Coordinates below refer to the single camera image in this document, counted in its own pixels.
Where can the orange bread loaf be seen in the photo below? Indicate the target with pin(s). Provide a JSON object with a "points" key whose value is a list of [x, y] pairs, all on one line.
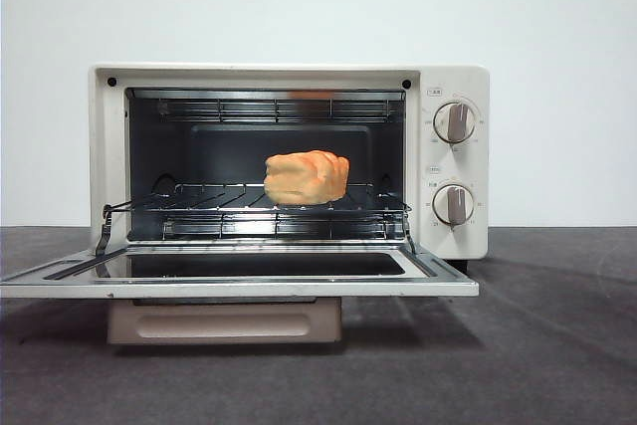
{"points": [[308, 176]]}

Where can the beige oven control knob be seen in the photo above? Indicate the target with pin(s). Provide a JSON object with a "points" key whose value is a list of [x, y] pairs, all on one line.
{"points": [[453, 204], [454, 122]]}

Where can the white toaster oven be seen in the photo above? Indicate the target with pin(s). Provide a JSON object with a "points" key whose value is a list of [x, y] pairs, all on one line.
{"points": [[450, 161]]}

